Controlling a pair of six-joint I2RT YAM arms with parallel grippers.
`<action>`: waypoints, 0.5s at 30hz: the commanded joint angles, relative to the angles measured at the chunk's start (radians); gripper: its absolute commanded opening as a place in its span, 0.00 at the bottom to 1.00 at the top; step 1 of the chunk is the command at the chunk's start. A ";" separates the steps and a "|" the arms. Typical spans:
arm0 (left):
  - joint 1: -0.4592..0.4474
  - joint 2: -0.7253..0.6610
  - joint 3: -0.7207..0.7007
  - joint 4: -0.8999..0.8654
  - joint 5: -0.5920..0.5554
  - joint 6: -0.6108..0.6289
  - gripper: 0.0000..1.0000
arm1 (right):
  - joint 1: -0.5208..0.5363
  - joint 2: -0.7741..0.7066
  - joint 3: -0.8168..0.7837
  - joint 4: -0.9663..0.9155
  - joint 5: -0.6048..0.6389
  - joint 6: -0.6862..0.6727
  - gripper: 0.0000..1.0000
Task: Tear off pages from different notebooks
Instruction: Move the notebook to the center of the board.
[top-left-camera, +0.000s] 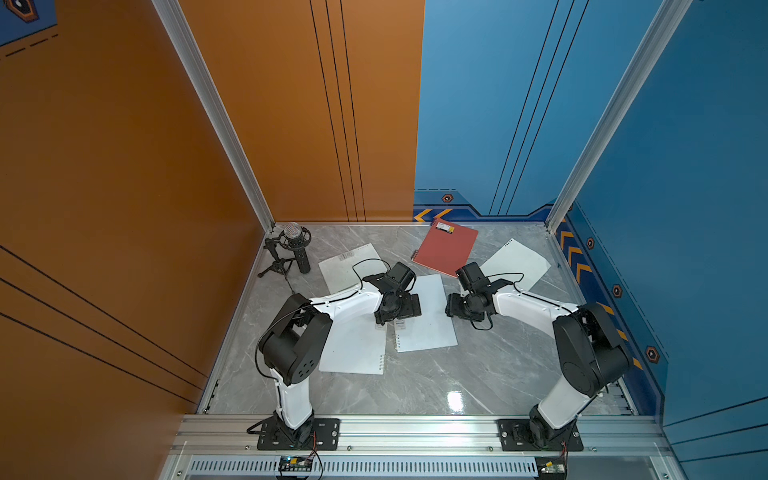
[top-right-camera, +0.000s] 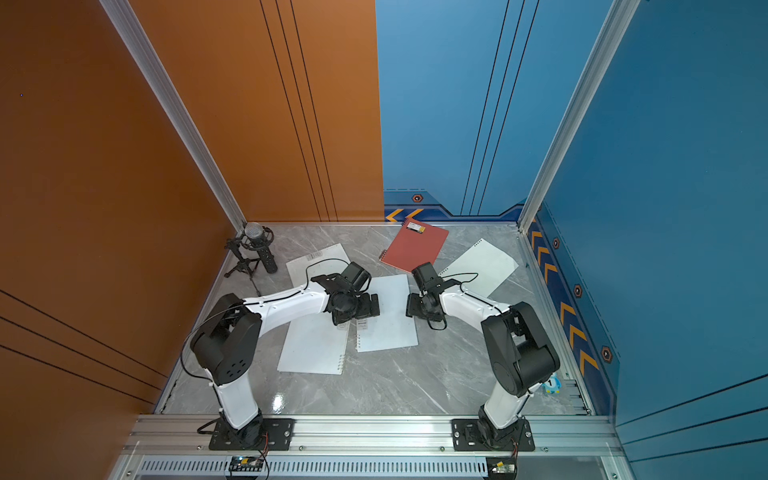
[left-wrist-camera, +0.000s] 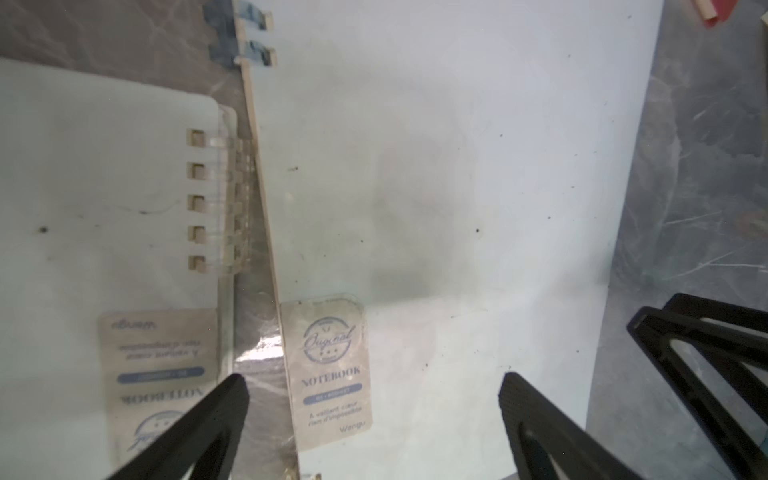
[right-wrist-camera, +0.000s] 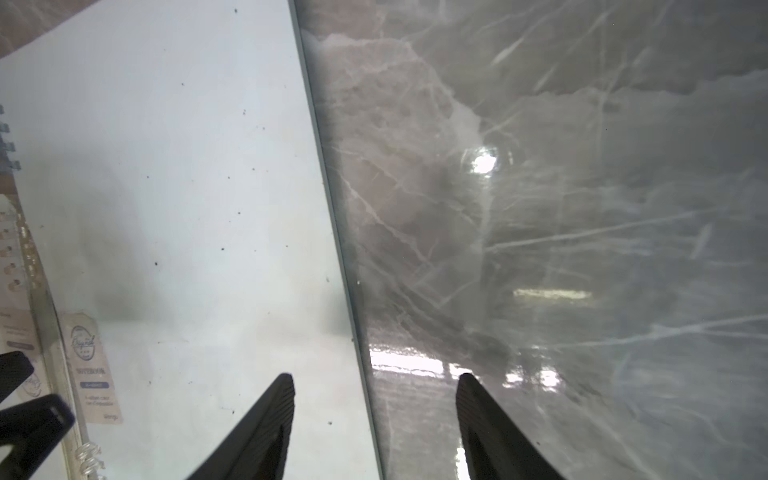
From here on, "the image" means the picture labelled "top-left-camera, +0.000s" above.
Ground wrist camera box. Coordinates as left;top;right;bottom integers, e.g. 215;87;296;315
363;262;416;294
456;262;512;295

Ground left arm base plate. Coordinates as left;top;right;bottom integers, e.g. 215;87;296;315
257;415;341;451

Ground left green circuit board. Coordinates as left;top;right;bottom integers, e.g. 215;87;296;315
277;456;314;476

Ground torn white page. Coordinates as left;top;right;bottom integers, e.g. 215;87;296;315
480;239;551;290

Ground right aluminium corner post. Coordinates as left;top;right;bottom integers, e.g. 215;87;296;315
545;0;692;234

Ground aluminium front rail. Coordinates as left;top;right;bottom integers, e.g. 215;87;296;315
159;415;685;479

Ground white notebook at back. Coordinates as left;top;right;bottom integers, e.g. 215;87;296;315
319;243;389;294

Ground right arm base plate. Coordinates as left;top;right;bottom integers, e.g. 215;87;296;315
496;418;584;453

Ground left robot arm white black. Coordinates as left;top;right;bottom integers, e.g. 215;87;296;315
255;282;422;432

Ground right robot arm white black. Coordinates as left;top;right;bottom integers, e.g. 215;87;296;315
446;284;634;447

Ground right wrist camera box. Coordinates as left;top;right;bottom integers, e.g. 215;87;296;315
456;262;512;295

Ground white spiral notebook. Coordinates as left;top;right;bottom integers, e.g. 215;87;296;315
395;274;458;353
319;301;387;375

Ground red spiral notebook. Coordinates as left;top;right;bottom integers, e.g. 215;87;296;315
412;219;478;277

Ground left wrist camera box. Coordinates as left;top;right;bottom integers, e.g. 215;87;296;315
363;262;416;294

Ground left aluminium corner post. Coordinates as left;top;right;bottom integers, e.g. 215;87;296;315
152;0;275;233

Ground black microphone on tripod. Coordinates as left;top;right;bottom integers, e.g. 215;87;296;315
257;222;312;278

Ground right circuit board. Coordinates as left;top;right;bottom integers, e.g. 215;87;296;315
535;457;568;480

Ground aluminium corner post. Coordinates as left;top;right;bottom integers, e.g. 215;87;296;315
545;0;692;234
152;0;275;233

